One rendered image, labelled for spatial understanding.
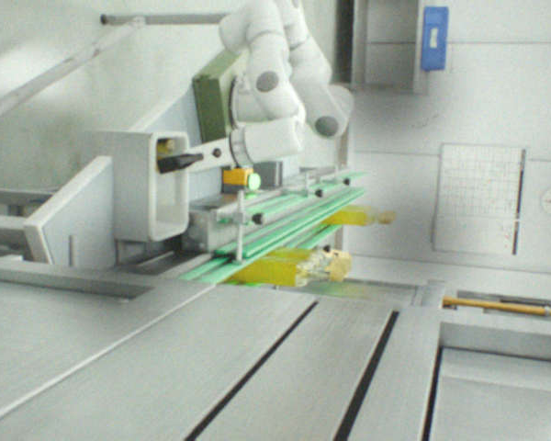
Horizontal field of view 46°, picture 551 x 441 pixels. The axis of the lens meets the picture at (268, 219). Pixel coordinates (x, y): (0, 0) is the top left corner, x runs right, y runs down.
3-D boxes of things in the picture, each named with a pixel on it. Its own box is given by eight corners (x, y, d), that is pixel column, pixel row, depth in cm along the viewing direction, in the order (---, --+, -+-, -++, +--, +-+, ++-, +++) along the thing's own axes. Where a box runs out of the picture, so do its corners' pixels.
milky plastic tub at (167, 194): (114, 240, 133) (152, 243, 131) (114, 130, 130) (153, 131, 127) (153, 227, 150) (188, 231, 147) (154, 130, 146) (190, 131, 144)
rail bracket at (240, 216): (208, 262, 148) (259, 267, 144) (209, 188, 146) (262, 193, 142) (212, 259, 151) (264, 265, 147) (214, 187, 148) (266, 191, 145)
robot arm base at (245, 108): (227, 77, 167) (285, 77, 163) (241, 64, 178) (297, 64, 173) (232, 134, 174) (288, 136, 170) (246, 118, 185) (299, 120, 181)
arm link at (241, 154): (247, 165, 125) (233, 168, 126) (261, 162, 134) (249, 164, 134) (238, 127, 124) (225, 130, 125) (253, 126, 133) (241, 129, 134)
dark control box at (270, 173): (252, 185, 215) (275, 186, 213) (252, 160, 214) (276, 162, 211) (259, 182, 223) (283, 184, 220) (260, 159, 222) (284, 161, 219)
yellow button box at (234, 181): (220, 192, 189) (244, 194, 187) (221, 166, 188) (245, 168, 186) (230, 190, 196) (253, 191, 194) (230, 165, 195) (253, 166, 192)
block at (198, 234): (179, 251, 150) (208, 254, 148) (180, 210, 148) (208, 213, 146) (186, 248, 153) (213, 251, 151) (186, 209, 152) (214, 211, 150)
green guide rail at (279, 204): (216, 222, 151) (248, 225, 149) (216, 218, 151) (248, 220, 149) (351, 173, 316) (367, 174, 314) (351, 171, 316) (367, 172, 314)
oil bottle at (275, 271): (222, 279, 160) (307, 288, 154) (223, 257, 159) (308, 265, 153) (230, 275, 165) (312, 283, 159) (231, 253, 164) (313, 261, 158)
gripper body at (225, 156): (238, 167, 126) (186, 179, 130) (254, 163, 135) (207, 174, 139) (229, 130, 125) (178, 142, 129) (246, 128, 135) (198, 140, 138)
